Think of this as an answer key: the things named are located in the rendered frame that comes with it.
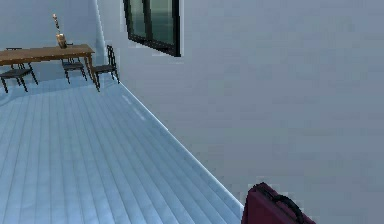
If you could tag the brown wooden table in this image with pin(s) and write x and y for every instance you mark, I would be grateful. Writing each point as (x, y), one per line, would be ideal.
(46, 53)

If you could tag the black framed window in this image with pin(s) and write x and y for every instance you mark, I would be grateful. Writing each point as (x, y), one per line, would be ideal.
(153, 23)

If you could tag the dark red suitcase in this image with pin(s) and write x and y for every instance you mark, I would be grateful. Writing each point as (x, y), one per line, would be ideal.
(266, 208)

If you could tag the black chair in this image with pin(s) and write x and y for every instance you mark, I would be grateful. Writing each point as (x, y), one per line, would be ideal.
(15, 73)
(73, 66)
(107, 66)

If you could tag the golden vase with stem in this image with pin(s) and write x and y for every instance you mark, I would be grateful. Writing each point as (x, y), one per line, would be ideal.
(61, 39)

